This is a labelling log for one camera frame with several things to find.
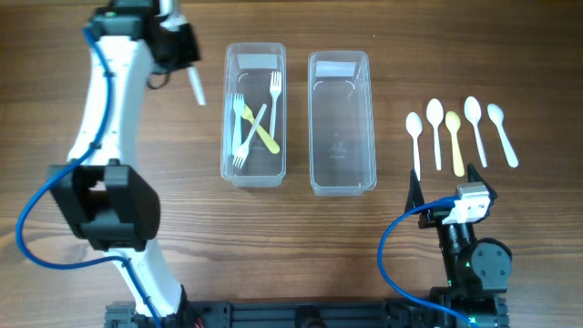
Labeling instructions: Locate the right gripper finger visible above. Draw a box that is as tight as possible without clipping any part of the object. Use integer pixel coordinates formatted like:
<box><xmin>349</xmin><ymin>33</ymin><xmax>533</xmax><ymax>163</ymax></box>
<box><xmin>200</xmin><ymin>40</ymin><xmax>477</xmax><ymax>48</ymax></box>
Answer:
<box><xmin>404</xmin><ymin>169</ymin><xmax>424</xmax><ymax>212</ymax></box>
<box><xmin>466</xmin><ymin>163</ymin><xmax>497</xmax><ymax>200</ymax></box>

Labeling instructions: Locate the curved white plastic fork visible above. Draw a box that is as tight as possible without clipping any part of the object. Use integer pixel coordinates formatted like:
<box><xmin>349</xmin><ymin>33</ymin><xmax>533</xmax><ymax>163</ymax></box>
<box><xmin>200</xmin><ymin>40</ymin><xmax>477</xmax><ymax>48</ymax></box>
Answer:
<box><xmin>269</xmin><ymin>71</ymin><xmax>282</xmax><ymax>138</ymax></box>

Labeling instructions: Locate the thin white plastic fork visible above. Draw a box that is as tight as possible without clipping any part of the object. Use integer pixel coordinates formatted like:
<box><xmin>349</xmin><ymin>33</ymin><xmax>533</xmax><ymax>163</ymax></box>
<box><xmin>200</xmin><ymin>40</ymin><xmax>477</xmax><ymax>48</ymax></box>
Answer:
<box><xmin>233</xmin><ymin>104</ymin><xmax>267</xmax><ymax>169</ymax></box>

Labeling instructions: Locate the yellow plastic fork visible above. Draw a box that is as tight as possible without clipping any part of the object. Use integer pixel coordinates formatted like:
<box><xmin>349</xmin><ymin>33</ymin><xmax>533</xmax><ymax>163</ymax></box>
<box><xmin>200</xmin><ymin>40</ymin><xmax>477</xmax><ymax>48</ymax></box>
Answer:
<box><xmin>242</xmin><ymin>106</ymin><xmax>281</xmax><ymax>154</ymax></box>

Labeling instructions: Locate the wide white plastic fork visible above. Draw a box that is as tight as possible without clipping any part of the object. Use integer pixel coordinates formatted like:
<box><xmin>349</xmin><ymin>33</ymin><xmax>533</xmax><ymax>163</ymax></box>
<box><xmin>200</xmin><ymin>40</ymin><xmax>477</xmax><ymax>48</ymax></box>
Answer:
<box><xmin>231</xmin><ymin>93</ymin><xmax>245</xmax><ymax>156</ymax></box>

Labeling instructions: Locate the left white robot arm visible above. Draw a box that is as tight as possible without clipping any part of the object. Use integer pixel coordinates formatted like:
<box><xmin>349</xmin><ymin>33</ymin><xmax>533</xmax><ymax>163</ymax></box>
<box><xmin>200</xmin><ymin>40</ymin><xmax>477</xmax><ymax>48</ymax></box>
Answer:
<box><xmin>50</xmin><ymin>1</ymin><xmax>206</xmax><ymax>327</ymax></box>

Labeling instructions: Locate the left clear plastic container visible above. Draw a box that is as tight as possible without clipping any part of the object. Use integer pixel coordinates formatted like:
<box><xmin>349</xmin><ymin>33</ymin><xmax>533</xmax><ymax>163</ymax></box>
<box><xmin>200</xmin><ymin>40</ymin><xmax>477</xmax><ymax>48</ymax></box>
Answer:
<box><xmin>220</xmin><ymin>42</ymin><xmax>287</xmax><ymax>188</ymax></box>

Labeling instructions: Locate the clear plastic container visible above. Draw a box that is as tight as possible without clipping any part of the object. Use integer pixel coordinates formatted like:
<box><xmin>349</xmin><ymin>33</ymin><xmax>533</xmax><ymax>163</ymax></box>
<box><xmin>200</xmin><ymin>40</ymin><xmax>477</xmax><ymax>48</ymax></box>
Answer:
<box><xmin>308</xmin><ymin>50</ymin><xmax>377</xmax><ymax>197</ymax></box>
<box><xmin>220</xmin><ymin>42</ymin><xmax>287</xmax><ymax>188</ymax></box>

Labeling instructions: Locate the right clear plastic container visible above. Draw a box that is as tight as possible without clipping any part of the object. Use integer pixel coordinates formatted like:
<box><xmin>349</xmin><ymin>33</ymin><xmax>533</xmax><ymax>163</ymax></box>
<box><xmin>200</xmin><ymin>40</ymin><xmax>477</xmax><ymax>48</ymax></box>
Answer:
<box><xmin>308</xmin><ymin>50</ymin><xmax>377</xmax><ymax>197</ymax></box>

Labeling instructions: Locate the yellow plastic spoon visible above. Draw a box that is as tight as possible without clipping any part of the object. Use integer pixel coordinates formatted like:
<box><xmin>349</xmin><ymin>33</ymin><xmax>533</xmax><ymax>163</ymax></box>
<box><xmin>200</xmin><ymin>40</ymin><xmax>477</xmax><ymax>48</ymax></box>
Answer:
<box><xmin>445</xmin><ymin>111</ymin><xmax>465</xmax><ymax>177</ymax></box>

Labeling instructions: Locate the white plastic spoon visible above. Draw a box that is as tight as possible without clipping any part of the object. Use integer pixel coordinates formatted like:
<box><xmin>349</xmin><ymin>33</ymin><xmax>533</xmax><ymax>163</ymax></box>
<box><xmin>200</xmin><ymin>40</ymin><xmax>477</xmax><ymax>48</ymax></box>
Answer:
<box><xmin>405</xmin><ymin>112</ymin><xmax>423</xmax><ymax>180</ymax></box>
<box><xmin>487</xmin><ymin>104</ymin><xmax>519</xmax><ymax>168</ymax></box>
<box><xmin>425</xmin><ymin>98</ymin><xmax>445</xmax><ymax>170</ymax></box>
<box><xmin>464</xmin><ymin>96</ymin><xmax>487</xmax><ymax>168</ymax></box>

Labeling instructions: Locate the right blue cable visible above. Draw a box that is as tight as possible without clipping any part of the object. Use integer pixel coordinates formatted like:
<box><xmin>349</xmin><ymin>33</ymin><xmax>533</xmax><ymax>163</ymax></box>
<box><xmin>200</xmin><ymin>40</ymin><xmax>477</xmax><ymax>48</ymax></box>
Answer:
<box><xmin>376</xmin><ymin>196</ymin><xmax>479</xmax><ymax>328</ymax></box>

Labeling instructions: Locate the blue cable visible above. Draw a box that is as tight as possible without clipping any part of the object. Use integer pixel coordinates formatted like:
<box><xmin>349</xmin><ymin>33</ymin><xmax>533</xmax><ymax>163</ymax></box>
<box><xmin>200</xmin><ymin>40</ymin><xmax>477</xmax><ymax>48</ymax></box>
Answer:
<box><xmin>376</xmin><ymin>196</ymin><xmax>479</xmax><ymax>328</ymax></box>
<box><xmin>15</xmin><ymin>26</ymin><xmax>163</xmax><ymax>328</ymax></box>

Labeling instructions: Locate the left blue cable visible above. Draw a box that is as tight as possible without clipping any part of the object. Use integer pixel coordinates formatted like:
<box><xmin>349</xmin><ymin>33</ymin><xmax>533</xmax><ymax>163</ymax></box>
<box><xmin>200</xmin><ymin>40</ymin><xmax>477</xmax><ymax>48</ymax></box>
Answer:
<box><xmin>15</xmin><ymin>26</ymin><xmax>163</xmax><ymax>328</ymax></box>

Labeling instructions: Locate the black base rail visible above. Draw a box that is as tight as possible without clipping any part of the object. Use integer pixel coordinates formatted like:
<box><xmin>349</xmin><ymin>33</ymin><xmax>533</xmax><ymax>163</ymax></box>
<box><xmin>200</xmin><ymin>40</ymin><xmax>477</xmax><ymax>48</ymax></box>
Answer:
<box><xmin>103</xmin><ymin>298</ymin><xmax>511</xmax><ymax>328</ymax></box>

